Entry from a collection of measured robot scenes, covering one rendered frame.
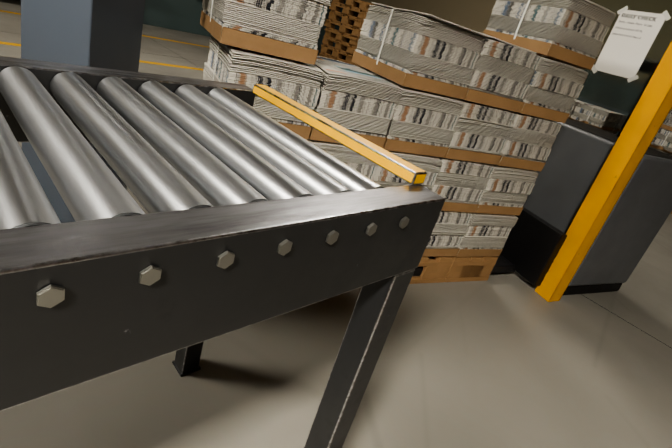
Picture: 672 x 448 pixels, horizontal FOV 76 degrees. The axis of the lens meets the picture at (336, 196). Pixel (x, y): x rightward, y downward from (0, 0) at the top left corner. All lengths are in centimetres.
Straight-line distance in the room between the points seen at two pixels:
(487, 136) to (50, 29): 148
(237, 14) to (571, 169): 186
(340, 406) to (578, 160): 199
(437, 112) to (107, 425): 136
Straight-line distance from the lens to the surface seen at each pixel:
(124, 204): 41
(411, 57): 151
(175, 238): 36
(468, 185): 189
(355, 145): 70
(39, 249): 35
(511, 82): 181
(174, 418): 126
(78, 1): 129
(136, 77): 85
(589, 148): 251
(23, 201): 41
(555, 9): 196
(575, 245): 235
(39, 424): 127
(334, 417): 83
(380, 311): 67
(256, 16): 129
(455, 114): 169
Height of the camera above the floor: 99
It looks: 22 degrees down
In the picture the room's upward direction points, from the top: 17 degrees clockwise
